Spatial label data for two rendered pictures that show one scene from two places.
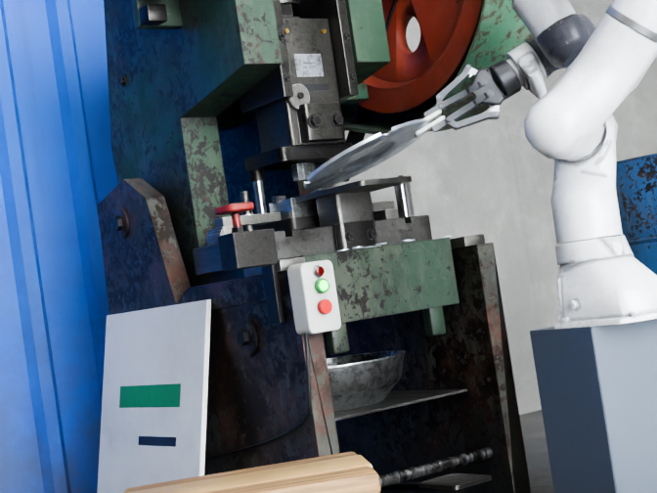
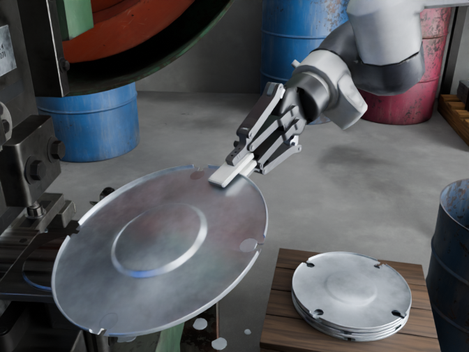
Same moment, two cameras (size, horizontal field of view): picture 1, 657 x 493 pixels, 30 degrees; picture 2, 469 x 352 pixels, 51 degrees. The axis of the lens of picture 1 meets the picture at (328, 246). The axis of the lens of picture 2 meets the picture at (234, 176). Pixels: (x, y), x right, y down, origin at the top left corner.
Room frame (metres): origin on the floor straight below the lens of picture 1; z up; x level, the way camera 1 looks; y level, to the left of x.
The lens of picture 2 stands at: (2.12, 0.24, 1.19)
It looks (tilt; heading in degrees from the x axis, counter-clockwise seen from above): 27 degrees down; 310
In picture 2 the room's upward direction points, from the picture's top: straight up
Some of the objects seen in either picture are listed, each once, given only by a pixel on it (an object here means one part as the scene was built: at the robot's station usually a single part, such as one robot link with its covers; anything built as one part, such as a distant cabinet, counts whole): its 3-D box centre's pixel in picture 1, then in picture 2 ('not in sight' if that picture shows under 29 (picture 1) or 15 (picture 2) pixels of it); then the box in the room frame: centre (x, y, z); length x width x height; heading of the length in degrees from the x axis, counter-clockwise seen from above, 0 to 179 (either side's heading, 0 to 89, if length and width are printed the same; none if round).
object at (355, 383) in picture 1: (333, 383); not in sight; (2.75, 0.03, 0.36); 0.34 x 0.34 x 0.10
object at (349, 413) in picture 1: (333, 407); not in sight; (2.76, 0.04, 0.31); 0.43 x 0.42 x 0.01; 125
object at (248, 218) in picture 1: (243, 215); not in sight; (2.66, 0.17, 0.76); 0.17 x 0.06 x 0.10; 125
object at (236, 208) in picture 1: (237, 223); not in sight; (2.37, 0.17, 0.72); 0.07 x 0.06 x 0.08; 35
